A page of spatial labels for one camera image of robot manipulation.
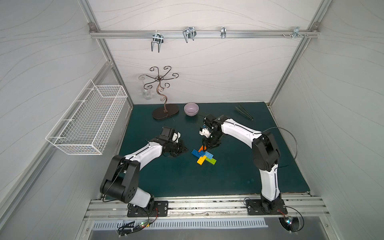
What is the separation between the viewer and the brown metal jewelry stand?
0.91 m

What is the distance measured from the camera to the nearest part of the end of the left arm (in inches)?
26.7

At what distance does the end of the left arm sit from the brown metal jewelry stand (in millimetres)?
283
